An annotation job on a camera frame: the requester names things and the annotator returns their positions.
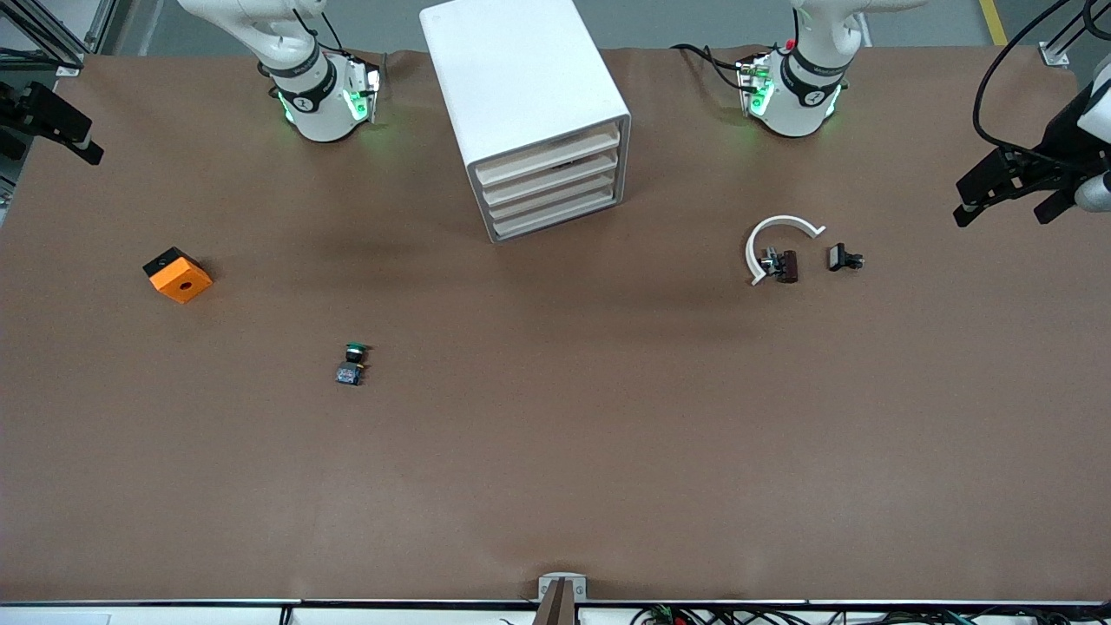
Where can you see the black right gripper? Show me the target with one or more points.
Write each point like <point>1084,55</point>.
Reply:
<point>17,108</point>

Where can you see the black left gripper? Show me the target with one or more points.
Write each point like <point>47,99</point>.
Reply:
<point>1054,143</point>

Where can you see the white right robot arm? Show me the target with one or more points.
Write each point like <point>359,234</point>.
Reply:
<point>321,113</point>

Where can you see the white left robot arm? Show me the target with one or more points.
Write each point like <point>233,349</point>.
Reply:
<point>798,113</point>

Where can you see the orange and black button box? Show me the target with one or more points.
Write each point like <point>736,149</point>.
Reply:
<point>182,282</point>

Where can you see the small black clip component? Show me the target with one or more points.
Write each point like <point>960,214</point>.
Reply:
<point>838,257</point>

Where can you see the small brown metal component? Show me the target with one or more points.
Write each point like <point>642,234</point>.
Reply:
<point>788,267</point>

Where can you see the aluminium frame profile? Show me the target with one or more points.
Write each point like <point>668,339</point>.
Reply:
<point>1055,55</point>
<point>69,62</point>

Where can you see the green push button switch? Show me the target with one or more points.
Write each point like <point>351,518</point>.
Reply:
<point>349,375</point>

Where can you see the grey metal mount bracket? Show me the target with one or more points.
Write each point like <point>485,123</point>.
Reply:
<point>562,587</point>

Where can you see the brown mount bar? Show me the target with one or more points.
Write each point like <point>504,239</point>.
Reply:
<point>555,612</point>

